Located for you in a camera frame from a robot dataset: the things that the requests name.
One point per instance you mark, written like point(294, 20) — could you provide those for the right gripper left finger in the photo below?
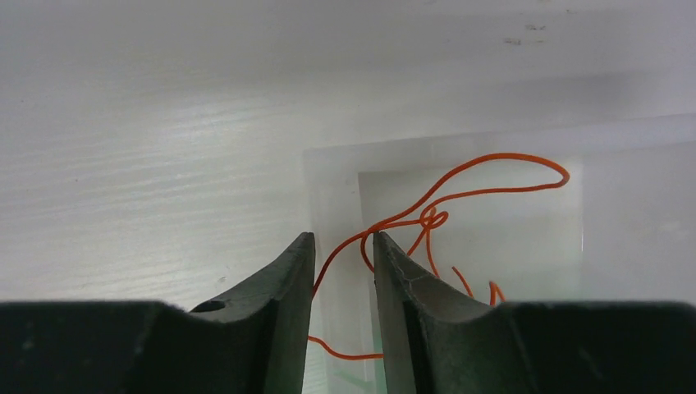
point(251, 338)

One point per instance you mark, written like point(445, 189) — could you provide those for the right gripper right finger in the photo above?
point(436, 339)

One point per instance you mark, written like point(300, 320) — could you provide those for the clear plastic bin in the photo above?
point(604, 212)

